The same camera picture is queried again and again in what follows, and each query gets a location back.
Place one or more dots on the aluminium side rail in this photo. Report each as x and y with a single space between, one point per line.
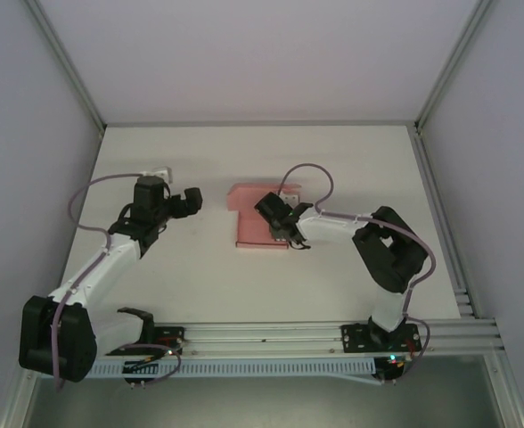
440 214

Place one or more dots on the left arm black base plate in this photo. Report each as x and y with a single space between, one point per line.
170 339

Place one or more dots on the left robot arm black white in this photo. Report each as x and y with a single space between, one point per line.
48 343

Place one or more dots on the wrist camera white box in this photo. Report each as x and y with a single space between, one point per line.
159 171
289 197

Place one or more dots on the pink paper box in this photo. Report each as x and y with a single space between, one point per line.
251 229

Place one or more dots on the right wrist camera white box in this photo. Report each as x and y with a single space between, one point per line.
289 197

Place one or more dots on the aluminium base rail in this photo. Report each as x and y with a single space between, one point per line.
262 333

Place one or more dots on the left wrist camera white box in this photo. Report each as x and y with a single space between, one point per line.
159 171

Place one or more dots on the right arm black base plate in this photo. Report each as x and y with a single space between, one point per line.
355 336

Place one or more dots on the aluminium frame post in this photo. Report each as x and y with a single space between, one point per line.
66 62
456 62

